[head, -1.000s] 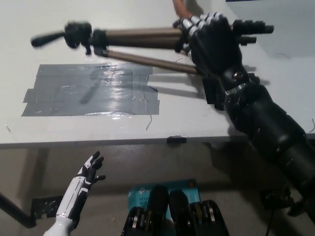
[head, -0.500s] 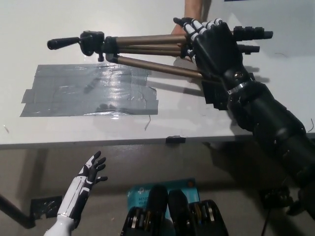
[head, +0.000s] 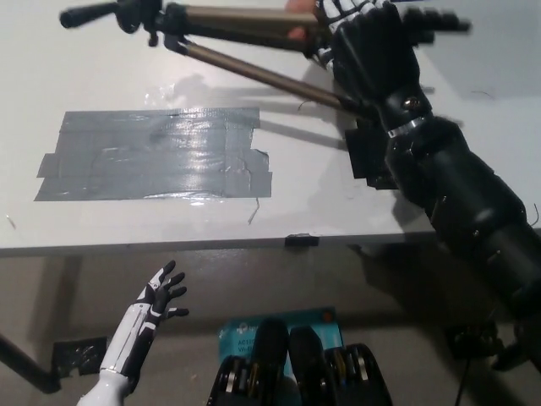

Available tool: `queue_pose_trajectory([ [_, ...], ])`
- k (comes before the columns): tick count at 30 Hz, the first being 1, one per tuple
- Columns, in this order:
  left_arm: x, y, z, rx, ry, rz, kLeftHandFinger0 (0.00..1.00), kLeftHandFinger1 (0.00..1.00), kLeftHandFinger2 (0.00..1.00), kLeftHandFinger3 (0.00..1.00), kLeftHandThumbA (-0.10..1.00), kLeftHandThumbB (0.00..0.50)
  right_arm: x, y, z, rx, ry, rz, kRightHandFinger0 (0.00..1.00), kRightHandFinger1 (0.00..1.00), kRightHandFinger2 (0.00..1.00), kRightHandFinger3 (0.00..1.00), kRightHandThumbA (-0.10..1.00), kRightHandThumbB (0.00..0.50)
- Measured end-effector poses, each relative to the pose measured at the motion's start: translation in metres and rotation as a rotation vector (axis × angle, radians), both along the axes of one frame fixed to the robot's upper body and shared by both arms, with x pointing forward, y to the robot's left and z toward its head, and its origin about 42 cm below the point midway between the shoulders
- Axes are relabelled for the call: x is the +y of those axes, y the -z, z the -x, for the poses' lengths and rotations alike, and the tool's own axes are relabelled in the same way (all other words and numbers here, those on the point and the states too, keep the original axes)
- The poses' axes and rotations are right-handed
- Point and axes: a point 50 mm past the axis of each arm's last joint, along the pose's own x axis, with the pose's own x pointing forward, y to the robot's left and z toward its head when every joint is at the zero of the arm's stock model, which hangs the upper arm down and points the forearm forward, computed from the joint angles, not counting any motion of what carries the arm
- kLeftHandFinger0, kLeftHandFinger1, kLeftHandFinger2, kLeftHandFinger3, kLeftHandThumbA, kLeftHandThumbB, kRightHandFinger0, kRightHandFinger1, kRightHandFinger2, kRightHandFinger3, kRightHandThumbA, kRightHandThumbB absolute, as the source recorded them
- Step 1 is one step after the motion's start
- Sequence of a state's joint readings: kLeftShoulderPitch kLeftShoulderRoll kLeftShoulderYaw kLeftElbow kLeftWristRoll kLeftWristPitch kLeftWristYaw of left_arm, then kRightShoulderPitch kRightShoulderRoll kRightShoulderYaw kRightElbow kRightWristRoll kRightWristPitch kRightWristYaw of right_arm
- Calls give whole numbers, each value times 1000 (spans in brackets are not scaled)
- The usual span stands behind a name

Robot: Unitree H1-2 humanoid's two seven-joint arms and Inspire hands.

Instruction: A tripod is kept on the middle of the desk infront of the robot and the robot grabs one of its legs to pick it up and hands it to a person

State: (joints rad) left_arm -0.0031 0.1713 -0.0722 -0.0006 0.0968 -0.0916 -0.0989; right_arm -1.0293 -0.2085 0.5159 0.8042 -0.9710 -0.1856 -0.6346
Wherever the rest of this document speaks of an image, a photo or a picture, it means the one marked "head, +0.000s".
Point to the black table edge clip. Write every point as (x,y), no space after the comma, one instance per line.
(301,240)

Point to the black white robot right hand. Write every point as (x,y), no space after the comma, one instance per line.
(376,59)

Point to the person bare hand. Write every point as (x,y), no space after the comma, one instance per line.
(300,3)

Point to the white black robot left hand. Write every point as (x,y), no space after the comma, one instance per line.
(139,334)

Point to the grey duct tape patch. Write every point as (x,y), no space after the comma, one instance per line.
(148,156)

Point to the crumpled black floor tape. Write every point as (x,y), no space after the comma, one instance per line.
(76,357)

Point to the bronze and black camera tripod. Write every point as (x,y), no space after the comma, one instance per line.
(253,23)

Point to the black diagonal metal bar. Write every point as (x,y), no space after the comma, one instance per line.
(25,363)

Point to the teal cardboard box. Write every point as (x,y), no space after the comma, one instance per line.
(241,336)

